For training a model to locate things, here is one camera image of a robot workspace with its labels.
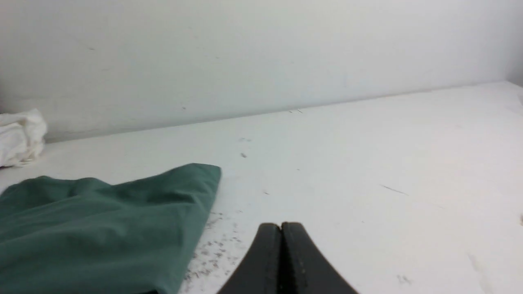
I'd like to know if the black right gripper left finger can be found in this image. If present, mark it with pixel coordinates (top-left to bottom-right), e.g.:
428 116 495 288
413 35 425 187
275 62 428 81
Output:
219 223 282 294

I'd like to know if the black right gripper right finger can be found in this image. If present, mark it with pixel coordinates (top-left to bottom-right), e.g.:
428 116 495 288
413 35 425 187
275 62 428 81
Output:
281 222 357 294

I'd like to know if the green long-sleeve top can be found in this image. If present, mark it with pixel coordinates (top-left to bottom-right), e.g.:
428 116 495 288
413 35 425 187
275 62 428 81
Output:
0 163 221 294

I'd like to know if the white crumpled garment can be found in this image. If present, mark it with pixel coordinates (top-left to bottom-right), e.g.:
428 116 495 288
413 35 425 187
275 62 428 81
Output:
0 109 47 167

